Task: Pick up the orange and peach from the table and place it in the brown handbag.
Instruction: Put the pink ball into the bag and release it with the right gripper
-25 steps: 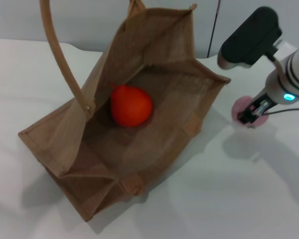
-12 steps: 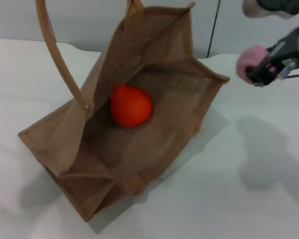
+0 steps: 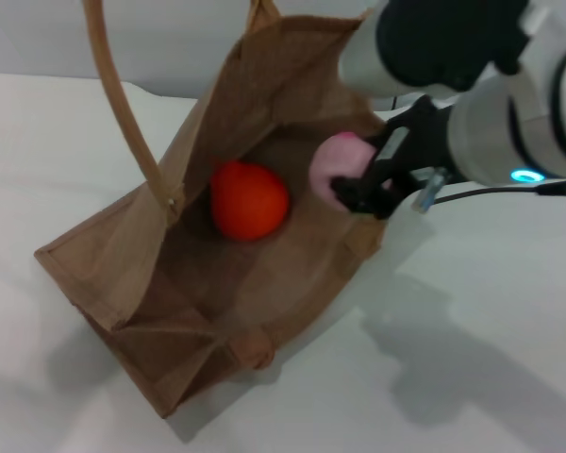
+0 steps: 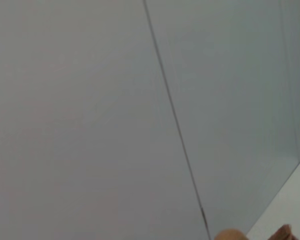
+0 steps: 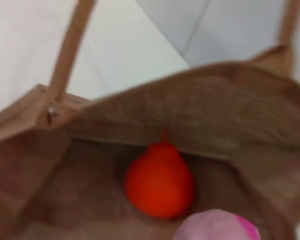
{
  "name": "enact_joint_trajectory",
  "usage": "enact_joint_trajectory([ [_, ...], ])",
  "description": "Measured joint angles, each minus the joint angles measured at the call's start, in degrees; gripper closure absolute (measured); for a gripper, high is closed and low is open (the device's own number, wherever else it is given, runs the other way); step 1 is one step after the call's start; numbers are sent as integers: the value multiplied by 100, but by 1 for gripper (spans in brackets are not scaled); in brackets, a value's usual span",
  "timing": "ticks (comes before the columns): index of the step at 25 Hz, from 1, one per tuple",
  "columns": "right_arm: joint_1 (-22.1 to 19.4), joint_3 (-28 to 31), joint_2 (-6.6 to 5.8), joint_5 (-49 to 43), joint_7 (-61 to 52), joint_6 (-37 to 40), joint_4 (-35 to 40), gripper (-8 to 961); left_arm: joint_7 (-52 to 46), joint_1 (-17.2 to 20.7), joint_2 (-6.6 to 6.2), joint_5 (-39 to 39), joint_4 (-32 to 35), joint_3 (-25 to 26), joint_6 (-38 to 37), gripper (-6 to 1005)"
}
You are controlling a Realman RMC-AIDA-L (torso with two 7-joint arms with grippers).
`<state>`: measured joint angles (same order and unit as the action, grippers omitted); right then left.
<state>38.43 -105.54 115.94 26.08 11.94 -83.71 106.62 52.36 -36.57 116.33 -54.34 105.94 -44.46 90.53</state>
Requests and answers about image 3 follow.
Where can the pink toy peach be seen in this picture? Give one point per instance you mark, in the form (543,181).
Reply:
(342,160)

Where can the brown jute handbag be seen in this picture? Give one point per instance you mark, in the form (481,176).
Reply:
(193,292)

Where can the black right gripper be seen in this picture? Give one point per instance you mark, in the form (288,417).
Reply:
(415,141)

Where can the toy orange fruit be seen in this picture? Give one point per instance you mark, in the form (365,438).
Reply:
(250,203)

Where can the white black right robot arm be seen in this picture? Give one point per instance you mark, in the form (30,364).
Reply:
(500,122)

